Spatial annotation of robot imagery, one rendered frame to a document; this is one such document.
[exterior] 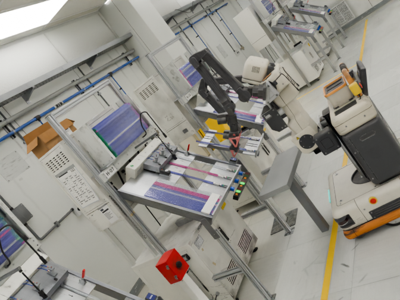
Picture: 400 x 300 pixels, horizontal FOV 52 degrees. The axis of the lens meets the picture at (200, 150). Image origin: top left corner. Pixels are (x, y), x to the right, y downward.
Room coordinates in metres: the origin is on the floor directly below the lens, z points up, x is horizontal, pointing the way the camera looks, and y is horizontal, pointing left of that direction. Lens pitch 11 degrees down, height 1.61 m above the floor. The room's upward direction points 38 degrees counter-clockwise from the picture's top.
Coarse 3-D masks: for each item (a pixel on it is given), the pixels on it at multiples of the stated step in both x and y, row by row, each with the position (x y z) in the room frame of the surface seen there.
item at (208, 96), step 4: (200, 92) 3.07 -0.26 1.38; (204, 92) 3.06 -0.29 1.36; (208, 92) 3.09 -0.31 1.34; (204, 96) 3.06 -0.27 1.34; (208, 96) 3.08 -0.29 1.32; (212, 96) 3.09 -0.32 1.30; (208, 100) 3.09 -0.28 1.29; (212, 100) 3.08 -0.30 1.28; (216, 100) 3.09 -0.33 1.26; (212, 104) 3.09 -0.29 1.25; (216, 104) 3.08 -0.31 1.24; (220, 104) 3.10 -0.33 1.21; (216, 108) 3.09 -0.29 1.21; (220, 108) 3.08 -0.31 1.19; (220, 112) 3.08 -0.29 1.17; (228, 120) 3.08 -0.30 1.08; (228, 124) 3.08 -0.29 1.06
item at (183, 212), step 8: (120, 192) 2.88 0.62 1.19; (128, 192) 2.86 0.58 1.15; (128, 200) 2.88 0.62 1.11; (136, 200) 2.84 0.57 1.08; (144, 200) 2.81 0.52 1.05; (152, 200) 2.78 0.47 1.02; (160, 208) 2.77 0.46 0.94; (168, 208) 2.74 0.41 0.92; (176, 208) 2.71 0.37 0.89; (184, 208) 2.69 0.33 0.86; (184, 216) 2.70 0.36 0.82; (192, 216) 2.67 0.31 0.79; (200, 216) 2.64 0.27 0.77; (208, 216) 2.61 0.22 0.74
